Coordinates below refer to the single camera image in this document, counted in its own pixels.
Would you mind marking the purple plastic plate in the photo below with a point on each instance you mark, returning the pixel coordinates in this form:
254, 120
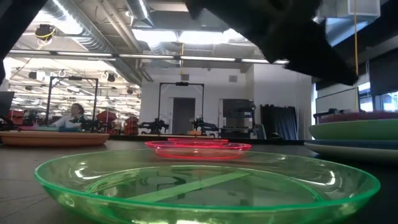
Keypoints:
357, 116

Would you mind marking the mint green plastic plate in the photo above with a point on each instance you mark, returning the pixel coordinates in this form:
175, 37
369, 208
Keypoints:
357, 129

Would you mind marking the large clear pink plate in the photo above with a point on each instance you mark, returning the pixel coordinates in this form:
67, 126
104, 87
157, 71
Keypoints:
199, 140

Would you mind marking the small clear red plate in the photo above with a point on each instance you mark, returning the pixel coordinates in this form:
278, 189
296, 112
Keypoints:
174, 145

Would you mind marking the orange plastic plate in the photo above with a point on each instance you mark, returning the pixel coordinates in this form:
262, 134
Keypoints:
53, 139

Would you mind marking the small clear green plate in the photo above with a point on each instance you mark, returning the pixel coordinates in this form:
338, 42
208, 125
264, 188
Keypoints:
77, 193

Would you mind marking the black background robot arm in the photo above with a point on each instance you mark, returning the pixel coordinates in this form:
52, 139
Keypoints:
203, 125
155, 126

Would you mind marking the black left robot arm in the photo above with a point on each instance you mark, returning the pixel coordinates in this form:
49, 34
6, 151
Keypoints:
12, 25

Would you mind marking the black equipment cart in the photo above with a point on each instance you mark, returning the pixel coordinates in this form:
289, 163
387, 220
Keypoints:
237, 109

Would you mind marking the black curtain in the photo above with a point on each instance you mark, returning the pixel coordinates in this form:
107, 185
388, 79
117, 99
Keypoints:
278, 123

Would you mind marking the white board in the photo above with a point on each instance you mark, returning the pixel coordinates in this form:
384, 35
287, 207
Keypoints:
337, 101

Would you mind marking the grey door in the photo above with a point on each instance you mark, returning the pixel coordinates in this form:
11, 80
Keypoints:
183, 115

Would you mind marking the long ceiling light strip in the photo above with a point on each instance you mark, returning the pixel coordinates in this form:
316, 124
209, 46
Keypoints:
146, 56

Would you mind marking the person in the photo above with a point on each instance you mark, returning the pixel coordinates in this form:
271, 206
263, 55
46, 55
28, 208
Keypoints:
70, 119

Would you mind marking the dark monitor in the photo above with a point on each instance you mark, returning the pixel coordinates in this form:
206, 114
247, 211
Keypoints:
6, 102

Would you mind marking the black station frame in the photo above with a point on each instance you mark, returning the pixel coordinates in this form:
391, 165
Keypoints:
182, 83
48, 99

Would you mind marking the silver ventilation duct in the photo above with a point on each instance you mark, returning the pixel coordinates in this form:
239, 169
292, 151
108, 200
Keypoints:
90, 31

